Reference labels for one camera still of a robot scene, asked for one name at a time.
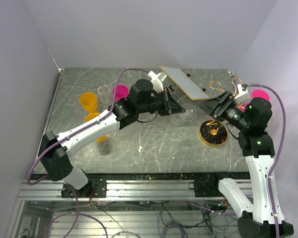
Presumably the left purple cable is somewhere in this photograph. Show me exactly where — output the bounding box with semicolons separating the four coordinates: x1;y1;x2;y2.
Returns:
26;67;149;186

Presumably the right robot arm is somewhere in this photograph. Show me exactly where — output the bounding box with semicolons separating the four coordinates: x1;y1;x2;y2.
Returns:
197;92;294;238

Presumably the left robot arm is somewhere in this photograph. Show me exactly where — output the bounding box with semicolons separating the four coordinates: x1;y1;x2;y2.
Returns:
39;79;185;197

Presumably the pink wine glass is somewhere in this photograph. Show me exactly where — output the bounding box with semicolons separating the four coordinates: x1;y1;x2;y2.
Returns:
112;85;129;102
240;89;270;112

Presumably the yellow framed tilted mirror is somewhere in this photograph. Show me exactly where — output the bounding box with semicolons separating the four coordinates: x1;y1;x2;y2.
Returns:
160;66;209;101

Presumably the floor cable bundle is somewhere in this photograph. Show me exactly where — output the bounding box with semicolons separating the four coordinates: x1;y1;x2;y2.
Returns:
47;198;264;238

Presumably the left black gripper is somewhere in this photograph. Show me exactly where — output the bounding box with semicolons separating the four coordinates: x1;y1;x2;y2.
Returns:
138;88;186;117

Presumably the orange wine glass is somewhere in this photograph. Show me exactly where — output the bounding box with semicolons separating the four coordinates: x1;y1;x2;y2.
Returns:
85;112;108;143
79;92;98;113

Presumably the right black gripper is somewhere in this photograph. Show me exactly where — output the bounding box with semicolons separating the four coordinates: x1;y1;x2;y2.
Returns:
195;90;250;130

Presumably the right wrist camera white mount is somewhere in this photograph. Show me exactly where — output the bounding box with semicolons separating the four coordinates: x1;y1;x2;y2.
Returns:
234;84;249;103

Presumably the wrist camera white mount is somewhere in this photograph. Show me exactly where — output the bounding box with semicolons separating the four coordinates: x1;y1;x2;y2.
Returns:
234;84;249;103
147;71;167;93

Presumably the aluminium rail frame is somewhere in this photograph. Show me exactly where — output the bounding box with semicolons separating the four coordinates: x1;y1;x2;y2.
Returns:
17;172;255;202

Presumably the gold wine glass rack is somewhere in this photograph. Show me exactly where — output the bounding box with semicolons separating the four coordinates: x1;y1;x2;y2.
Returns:
199;77;243;147

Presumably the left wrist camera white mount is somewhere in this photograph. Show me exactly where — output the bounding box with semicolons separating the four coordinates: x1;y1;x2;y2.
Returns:
147;71;167;93

